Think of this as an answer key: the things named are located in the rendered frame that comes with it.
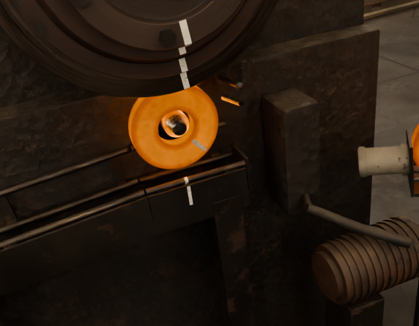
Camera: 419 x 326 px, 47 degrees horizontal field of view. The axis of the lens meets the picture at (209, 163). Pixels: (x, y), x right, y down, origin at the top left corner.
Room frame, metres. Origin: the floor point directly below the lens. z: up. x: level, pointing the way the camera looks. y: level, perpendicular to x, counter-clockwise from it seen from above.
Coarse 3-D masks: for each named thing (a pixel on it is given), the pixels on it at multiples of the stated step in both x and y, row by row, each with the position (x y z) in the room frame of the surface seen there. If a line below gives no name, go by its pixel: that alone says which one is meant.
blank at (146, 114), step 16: (160, 96) 0.75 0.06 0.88; (176, 96) 0.76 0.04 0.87; (192, 96) 0.77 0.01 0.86; (208, 96) 0.78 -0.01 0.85; (144, 112) 0.74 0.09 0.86; (160, 112) 0.75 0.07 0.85; (192, 112) 0.77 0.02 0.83; (208, 112) 0.78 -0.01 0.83; (128, 128) 0.76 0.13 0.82; (144, 128) 0.74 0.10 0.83; (192, 128) 0.78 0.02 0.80; (208, 128) 0.77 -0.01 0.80; (144, 144) 0.74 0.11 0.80; (160, 144) 0.75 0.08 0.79; (176, 144) 0.76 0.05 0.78; (192, 144) 0.76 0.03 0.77; (208, 144) 0.77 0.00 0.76; (160, 160) 0.75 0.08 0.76; (176, 160) 0.75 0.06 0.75; (192, 160) 0.76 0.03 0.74
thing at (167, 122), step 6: (168, 114) 0.75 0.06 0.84; (174, 114) 0.75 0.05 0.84; (180, 114) 0.75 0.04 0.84; (162, 120) 0.76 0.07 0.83; (168, 120) 0.74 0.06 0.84; (174, 120) 0.74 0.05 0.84; (180, 120) 0.74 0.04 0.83; (186, 120) 0.75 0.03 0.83; (162, 126) 0.76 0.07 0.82; (168, 126) 0.74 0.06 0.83; (174, 126) 0.73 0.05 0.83; (180, 126) 0.73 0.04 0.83; (186, 126) 0.74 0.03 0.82; (168, 132) 0.74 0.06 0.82; (174, 132) 0.73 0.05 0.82; (180, 132) 0.73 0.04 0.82
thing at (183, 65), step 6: (180, 24) 0.67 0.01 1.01; (186, 24) 0.67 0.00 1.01; (186, 30) 0.67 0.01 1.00; (186, 36) 0.67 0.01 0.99; (186, 42) 0.67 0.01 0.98; (180, 48) 0.71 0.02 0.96; (180, 54) 0.71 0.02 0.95; (180, 60) 0.73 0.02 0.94; (180, 66) 0.73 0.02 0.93; (186, 66) 0.74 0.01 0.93; (186, 78) 0.75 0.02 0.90; (186, 84) 0.75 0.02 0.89
